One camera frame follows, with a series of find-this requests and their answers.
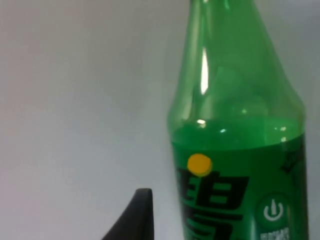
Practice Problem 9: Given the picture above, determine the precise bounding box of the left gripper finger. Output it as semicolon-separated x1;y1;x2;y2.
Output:
100;188;153;240

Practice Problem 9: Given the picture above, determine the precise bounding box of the green plastic bottle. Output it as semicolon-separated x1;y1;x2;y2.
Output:
166;0;310;240

